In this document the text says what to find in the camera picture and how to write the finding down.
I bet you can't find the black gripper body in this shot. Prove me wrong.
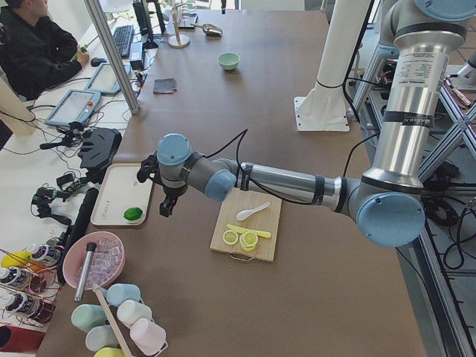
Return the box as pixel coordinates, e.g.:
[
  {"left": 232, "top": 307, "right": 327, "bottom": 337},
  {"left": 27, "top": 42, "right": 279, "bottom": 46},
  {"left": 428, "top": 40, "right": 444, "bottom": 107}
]
[{"left": 162, "top": 184, "right": 188, "bottom": 203}]

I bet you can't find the white plastic spoon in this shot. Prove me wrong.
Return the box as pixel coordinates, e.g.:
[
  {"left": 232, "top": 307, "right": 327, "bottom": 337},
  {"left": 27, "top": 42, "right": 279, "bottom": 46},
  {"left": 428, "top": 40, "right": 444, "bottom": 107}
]
[{"left": 236, "top": 202, "right": 271, "bottom": 222}]

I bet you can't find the light green bowl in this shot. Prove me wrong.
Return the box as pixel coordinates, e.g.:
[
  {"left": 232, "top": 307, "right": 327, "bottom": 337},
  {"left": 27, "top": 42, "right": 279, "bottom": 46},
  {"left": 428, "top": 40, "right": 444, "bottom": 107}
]
[{"left": 218, "top": 52, "right": 240, "bottom": 71}]

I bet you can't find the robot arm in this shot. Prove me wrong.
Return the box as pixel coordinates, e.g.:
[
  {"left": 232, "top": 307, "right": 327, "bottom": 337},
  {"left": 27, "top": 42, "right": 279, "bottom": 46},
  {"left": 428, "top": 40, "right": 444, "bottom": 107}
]
[{"left": 155, "top": 1, "right": 475, "bottom": 247}]

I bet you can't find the pink bowl with ice cubes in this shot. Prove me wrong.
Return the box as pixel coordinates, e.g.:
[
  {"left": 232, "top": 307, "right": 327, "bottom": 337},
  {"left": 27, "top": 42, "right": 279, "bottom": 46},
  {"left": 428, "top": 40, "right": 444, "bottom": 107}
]
[{"left": 62, "top": 231, "right": 126, "bottom": 290}]

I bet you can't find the green lime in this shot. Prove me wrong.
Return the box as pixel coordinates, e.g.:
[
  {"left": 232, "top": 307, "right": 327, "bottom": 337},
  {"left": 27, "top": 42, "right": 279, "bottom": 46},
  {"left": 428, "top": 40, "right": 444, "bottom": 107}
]
[{"left": 123, "top": 207, "right": 143, "bottom": 222}]

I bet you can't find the cream rabbit tray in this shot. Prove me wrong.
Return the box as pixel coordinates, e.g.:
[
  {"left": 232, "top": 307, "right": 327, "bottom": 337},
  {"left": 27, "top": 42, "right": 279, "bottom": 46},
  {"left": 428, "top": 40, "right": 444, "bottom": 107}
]
[{"left": 90, "top": 163, "right": 152, "bottom": 227}]

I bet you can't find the bamboo cutting board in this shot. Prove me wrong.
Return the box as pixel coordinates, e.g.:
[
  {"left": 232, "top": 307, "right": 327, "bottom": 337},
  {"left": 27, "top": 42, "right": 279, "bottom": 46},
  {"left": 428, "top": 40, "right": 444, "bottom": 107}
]
[{"left": 210, "top": 188, "right": 282, "bottom": 262}]

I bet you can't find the lower lemon slice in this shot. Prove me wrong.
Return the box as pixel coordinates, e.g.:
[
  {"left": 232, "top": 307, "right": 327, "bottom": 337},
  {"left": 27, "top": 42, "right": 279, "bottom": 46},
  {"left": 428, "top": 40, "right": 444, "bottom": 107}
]
[{"left": 222, "top": 230, "right": 239, "bottom": 245}]

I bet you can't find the lemon slice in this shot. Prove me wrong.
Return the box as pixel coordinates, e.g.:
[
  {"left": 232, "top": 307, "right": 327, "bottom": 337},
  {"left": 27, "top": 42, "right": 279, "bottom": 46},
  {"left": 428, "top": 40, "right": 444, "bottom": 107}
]
[
  {"left": 222, "top": 230, "right": 239, "bottom": 245},
  {"left": 239, "top": 232, "right": 259, "bottom": 251}
]

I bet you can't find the yellow plastic knife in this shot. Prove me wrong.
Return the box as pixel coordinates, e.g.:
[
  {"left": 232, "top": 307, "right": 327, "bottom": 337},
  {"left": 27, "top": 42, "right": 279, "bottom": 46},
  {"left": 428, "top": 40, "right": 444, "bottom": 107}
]
[{"left": 226, "top": 224, "right": 271, "bottom": 239}]

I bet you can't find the steel muddler rod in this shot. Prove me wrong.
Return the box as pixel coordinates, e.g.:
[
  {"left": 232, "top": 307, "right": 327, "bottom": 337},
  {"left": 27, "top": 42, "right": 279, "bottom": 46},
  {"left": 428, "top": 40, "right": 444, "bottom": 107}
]
[{"left": 74, "top": 242, "right": 97, "bottom": 303}]

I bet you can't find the upper lemon slice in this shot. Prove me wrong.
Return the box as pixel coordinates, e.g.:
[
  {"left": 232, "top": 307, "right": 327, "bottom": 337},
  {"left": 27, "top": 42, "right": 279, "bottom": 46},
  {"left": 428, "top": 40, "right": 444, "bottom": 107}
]
[{"left": 239, "top": 232, "right": 259, "bottom": 251}]

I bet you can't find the blue plastic cup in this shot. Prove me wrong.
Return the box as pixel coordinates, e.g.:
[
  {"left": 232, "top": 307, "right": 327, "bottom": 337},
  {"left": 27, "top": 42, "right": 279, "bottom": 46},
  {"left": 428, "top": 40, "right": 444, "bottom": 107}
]
[{"left": 106, "top": 283, "right": 141, "bottom": 307}]

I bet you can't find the grey folded cloth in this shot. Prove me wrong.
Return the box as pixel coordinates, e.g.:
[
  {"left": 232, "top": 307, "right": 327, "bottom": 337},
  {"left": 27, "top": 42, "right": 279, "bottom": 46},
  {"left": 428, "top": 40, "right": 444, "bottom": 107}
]
[{"left": 152, "top": 78, "right": 176, "bottom": 94}]

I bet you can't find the white plastic cup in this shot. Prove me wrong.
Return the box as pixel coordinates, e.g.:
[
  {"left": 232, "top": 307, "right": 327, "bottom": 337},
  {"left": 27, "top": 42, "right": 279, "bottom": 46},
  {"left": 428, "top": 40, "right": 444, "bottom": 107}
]
[{"left": 117, "top": 300, "right": 152, "bottom": 328}]

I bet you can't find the near teach pendant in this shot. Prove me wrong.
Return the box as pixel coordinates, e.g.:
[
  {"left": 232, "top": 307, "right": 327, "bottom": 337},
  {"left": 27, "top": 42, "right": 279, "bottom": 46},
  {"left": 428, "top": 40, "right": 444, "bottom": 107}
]
[{"left": 45, "top": 89, "right": 102, "bottom": 127}]

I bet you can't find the teach pendant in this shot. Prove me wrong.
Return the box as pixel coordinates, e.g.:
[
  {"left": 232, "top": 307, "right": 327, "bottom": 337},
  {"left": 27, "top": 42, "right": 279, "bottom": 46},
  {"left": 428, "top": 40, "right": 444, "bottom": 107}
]
[
  {"left": 85, "top": 62, "right": 120, "bottom": 96},
  {"left": 45, "top": 89, "right": 102, "bottom": 127}
]

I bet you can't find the far teach pendant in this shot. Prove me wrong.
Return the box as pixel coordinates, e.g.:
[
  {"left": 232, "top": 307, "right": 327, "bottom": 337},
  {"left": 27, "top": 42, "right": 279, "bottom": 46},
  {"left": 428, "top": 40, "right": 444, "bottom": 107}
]
[{"left": 85, "top": 62, "right": 120, "bottom": 96}]

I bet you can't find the pink plastic cup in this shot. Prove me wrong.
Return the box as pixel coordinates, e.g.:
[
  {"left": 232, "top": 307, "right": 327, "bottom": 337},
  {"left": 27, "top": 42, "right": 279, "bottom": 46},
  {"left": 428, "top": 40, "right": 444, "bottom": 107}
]
[{"left": 129, "top": 318, "right": 168, "bottom": 356}]

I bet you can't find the green plastic cup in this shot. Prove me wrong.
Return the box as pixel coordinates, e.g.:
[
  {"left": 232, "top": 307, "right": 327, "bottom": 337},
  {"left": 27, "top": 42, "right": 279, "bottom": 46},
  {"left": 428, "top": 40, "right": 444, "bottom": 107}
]
[{"left": 71, "top": 304, "right": 106, "bottom": 332}]

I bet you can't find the wooden stand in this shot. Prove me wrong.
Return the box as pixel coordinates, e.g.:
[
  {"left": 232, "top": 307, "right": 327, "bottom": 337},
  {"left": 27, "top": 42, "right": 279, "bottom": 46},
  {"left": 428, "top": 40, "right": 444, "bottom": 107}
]
[{"left": 168, "top": 1, "right": 196, "bottom": 48}]

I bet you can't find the black keyboard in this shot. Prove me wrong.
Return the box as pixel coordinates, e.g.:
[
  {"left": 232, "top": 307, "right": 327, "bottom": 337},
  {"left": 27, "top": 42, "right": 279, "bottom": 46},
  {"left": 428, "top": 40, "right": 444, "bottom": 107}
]
[{"left": 112, "top": 25, "right": 135, "bottom": 59}]

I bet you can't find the metal scoop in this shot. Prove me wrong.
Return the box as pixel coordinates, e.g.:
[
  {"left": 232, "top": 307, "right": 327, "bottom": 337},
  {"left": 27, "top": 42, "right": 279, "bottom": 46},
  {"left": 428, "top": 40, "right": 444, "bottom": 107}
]
[{"left": 193, "top": 23, "right": 223, "bottom": 37}]

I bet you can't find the person in black jacket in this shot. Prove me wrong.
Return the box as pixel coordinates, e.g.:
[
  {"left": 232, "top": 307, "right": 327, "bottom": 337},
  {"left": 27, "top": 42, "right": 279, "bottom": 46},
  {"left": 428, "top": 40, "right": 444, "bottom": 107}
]
[{"left": 1, "top": 1, "right": 89, "bottom": 100}]

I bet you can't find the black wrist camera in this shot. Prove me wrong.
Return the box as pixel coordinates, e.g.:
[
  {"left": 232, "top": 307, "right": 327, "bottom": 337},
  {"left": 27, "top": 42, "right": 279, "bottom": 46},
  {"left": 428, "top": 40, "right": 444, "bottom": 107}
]
[{"left": 136, "top": 155, "right": 162, "bottom": 185}]

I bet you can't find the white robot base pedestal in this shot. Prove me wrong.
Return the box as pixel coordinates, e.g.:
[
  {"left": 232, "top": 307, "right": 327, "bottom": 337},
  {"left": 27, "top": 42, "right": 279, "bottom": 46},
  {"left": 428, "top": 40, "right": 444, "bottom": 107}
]
[{"left": 294, "top": 0, "right": 373, "bottom": 132}]

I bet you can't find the aluminium frame post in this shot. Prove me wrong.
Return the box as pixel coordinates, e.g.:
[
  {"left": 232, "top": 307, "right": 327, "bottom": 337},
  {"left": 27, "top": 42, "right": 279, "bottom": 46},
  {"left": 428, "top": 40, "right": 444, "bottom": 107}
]
[{"left": 84, "top": 0, "right": 140, "bottom": 115}]

